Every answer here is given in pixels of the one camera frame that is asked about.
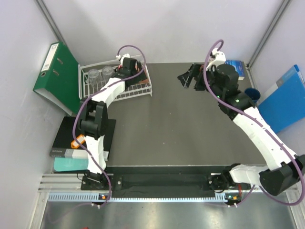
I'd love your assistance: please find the blue folder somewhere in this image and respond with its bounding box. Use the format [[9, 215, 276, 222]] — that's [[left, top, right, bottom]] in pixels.
[[258, 64, 305, 133]]

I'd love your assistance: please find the aluminium frame rail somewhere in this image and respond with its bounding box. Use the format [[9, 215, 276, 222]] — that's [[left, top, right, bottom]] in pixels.
[[38, 174, 83, 192]]

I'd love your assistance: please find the clear drinking glass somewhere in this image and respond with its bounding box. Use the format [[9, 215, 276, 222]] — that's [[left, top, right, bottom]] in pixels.
[[102, 65, 115, 83], [88, 69, 102, 87]]

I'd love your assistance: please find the grey slotted cable duct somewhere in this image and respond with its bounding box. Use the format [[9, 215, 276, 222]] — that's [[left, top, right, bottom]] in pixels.
[[48, 192, 228, 203]]

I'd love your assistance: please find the clear drinking glass right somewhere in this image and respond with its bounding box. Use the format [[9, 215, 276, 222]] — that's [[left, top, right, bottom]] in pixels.
[[102, 65, 115, 83]]

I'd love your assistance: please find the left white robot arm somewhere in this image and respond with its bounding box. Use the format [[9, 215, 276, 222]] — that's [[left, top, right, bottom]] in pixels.
[[72, 54, 146, 190]]

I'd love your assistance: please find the clear drinking glass left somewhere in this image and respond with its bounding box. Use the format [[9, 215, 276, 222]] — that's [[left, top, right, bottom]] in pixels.
[[88, 69, 102, 87]]

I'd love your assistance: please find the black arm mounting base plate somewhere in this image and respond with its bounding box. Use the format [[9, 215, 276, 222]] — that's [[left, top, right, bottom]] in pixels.
[[80, 166, 244, 198]]

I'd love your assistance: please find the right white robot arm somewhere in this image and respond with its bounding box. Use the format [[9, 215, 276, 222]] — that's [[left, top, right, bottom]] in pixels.
[[177, 64, 305, 196]]

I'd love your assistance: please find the teal notebook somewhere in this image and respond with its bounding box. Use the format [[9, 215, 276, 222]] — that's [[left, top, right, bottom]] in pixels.
[[53, 157, 88, 172]]

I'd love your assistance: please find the green lever arch binder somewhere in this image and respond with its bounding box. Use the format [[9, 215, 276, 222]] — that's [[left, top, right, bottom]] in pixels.
[[33, 42, 80, 115]]

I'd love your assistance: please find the white wire dish rack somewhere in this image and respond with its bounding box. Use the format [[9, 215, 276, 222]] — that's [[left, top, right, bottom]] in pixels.
[[78, 60, 153, 101]]

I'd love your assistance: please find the black book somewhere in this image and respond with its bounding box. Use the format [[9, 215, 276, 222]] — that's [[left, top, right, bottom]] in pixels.
[[49, 116, 116, 161]]

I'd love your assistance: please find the dark blue ceramic mug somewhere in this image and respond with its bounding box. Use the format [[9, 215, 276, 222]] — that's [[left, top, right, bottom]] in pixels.
[[244, 88, 261, 104]]

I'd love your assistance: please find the blue cover paperback book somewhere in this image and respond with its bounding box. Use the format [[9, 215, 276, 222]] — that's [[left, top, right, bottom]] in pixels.
[[225, 60, 245, 80]]

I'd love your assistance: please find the pink ceramic mug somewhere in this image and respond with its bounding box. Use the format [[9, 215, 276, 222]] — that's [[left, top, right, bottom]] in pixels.
[[137, 64, 149, 84]]

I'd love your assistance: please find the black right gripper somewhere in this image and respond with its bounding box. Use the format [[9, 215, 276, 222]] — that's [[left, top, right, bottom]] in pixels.
[[177, 63, 223, 100]]

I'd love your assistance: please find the orange tag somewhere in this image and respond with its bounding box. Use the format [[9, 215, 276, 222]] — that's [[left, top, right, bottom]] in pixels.
[[71, 135, 85, 149]]

